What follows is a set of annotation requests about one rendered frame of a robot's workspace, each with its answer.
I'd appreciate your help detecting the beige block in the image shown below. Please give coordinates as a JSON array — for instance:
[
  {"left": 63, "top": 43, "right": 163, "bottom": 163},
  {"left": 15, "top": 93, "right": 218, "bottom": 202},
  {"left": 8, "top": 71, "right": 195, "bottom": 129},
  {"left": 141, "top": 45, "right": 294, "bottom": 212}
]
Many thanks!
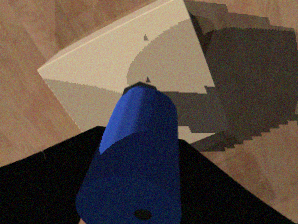
[{"left": 37, "top": 0, "right": 229, "bottom": 144}]

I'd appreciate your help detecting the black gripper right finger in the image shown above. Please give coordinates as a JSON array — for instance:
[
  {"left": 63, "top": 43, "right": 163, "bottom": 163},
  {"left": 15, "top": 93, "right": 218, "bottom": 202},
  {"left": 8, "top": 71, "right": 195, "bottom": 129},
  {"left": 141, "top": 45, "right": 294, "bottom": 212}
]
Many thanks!
[{"left": 178, "top": 139, "right": 295, "bottom": 224}]

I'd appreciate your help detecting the dark blue cylinder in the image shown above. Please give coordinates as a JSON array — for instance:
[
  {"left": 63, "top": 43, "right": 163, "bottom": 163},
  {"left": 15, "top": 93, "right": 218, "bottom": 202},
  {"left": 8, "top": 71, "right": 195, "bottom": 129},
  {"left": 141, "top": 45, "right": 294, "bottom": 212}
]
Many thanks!
[{"left": 76, "top": 87, "right": 182, "bottom": 224}]

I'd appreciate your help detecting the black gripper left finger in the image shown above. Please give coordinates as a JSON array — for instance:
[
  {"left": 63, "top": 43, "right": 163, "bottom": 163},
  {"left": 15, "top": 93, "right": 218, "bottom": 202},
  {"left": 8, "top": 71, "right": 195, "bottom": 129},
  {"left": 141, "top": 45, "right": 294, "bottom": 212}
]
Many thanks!
[{"left": 0, "top": 125, "right": 106, "bottom": 224}]

